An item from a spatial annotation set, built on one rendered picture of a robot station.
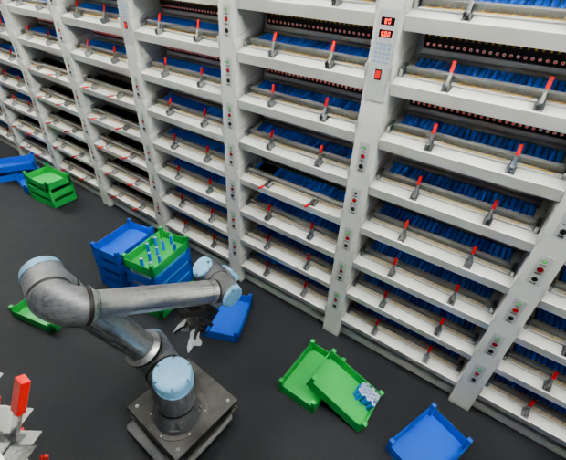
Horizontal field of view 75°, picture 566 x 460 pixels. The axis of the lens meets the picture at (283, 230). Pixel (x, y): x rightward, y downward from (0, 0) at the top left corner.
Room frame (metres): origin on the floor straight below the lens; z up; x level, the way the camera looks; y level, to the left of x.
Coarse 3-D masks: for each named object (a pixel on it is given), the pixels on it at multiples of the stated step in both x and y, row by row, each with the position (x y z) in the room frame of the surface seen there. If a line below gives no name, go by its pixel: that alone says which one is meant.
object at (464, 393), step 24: (552, 216) 0.99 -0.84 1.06; (552, 240) 0.98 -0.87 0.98; (528, 264) 0.99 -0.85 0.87; (552, 264) 0.96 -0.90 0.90; (528, 288) 0.97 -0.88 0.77; (504, 312) 0.98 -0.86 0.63; (528, 312) 0.95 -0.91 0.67; (504, 336) 0.96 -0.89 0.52; (480, 360) 0.98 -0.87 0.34; (456, 384) 0.99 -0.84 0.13; (480, 384) 0.95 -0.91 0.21
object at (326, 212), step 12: (252, 156) 1.81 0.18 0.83; (240, 168) 1.73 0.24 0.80; (240, 180) 1.72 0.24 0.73; (252, 180) 1.69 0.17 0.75; (264, 192) 1.64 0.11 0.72; (276, 192) 1.59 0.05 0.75; (288, 192) 1.58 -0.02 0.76; (300, 204) 1.51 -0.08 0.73; (324, 204) 1.48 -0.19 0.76; (324, 216) 1.44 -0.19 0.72; (336, 216) 1.40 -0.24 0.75
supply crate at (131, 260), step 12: (168, 240) 1.69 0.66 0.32; (180, 240) 1.67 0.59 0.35; (132, 252) 1.52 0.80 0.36; (144, 252) 1.57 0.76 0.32; (168, 252) 1.58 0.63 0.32; (180, 252) 1.57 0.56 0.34; (132, 264) 1.42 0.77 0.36; (144, 264) 1.47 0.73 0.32; (156, 264) 1.48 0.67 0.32; (168, 264) 1.48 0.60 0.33
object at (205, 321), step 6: (204, 306) 1.07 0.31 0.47; (210, 306) 1.05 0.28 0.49; (210, 312) 1.06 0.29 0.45; (216, 312) 1.07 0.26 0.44; (192, 318) 1.02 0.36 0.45; (198, 318) 1.01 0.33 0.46; (204, 318) 1.03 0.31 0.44; (210, 318) 1.04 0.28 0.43; (192, 324) 0.99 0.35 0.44; (204, 324) 1.02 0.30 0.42; (210, 324) 1.02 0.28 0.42; (204, 330) 1.00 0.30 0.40
